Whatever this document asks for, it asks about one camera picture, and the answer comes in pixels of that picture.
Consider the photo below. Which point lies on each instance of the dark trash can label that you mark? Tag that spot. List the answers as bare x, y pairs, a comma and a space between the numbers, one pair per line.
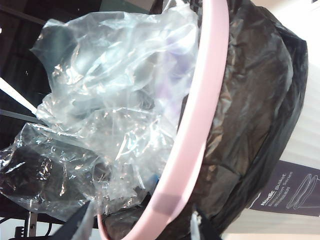
295, 185

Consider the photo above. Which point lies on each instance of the ceiling light strip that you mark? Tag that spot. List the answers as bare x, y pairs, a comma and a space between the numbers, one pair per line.
17, 96

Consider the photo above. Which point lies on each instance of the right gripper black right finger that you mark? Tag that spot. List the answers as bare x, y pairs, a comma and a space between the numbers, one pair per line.
205, 230

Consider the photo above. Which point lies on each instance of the clear crumpled plastic bag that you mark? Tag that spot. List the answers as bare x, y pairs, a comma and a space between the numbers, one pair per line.
105, 87

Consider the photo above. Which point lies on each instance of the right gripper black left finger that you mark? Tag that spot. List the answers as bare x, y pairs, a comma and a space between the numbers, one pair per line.
77, 225

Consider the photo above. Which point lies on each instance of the black garbage bag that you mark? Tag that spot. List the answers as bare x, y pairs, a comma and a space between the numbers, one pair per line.
255, 100

